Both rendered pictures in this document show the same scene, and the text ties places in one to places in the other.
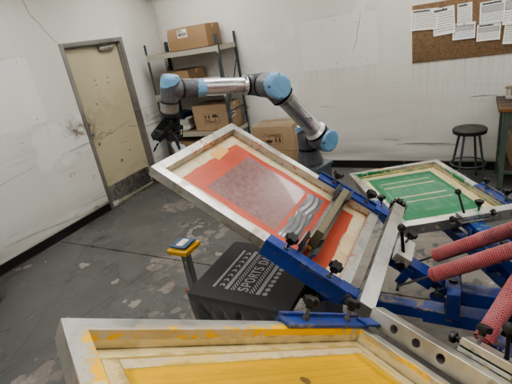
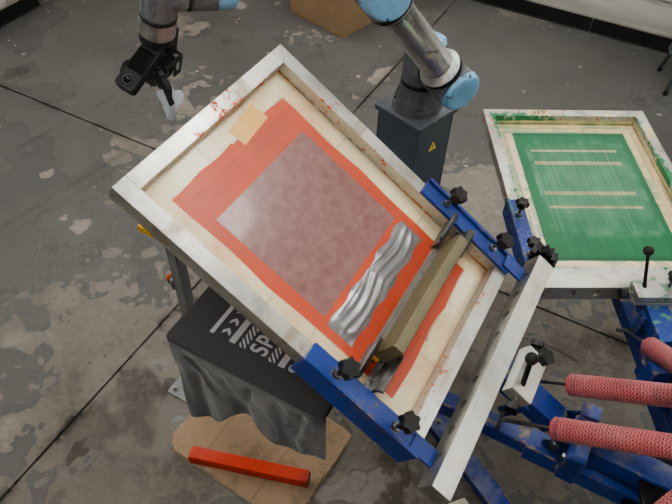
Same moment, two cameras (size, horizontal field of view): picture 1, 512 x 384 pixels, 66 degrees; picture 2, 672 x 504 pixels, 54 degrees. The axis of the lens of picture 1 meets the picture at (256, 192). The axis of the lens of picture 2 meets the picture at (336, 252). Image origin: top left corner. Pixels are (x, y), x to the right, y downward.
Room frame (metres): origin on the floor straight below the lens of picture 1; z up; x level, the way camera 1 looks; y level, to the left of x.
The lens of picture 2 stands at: (0.42, -0.03, 2.39)
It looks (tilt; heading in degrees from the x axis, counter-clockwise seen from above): 48 degrees down; 358
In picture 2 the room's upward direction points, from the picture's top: 2 degrees clockwise
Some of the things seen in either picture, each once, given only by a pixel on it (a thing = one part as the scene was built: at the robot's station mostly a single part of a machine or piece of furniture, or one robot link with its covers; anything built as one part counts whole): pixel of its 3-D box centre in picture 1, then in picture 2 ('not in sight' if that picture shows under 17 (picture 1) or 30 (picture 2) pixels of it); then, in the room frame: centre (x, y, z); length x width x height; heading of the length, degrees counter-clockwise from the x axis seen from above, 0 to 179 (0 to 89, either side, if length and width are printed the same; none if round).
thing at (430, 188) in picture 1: (433, 187); (614, 200); (1.84, -0.92, 1.05); 1.08 x 0.61 x 0.23; 0
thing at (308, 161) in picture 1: (309, 155); (418, 91); (2.10, -0.33, 1.25); 0.15 x 0.15 x 0.10
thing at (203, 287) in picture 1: (257, 271); (287, 315); (1.49, 0.05, 0.95); 0.48 x 0.44 x 0.01; 60
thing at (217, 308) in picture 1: (244, 340); (252, 414); (1.31, 0.15, 0.74); 0.46 x 0.04 x 0.42; 60
